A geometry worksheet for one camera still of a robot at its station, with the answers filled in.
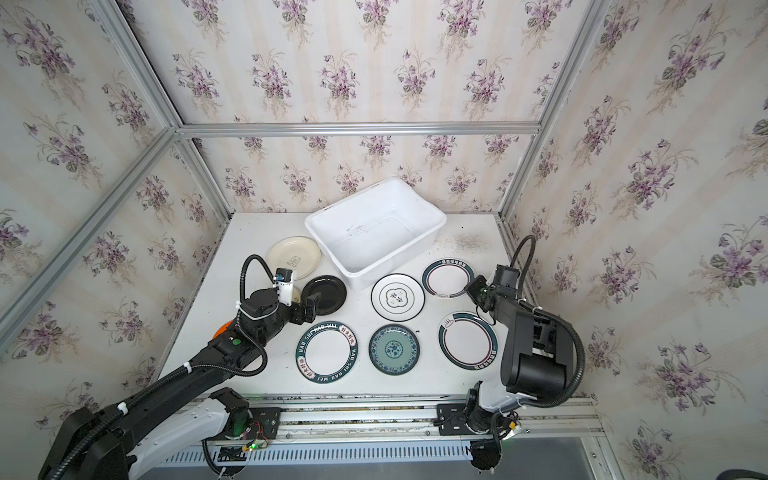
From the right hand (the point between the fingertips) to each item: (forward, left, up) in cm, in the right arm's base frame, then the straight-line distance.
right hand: (467, 286), depth 94 cm
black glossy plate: (0, +43, -3) cm, 43 cm away
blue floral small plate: (-18, +24, -5) cm, 30 cm away
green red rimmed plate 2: (-16, +2, -4) cm, 17 cm away
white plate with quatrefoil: (-1, +22, -4) cm, 23 cm away
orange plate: (-11, +76, -3) cm, 77 cm away
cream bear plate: (+17, +57, -4) cm, 59 cm away
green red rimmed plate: (+6, +5, -4) cm, 8 cm away
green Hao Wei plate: (-19, +44, -4) cm, 48 cm away
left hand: (-6, +49, +11) cm, 50 cm away
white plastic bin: (+28, +30, -4) cm, 41 cm away
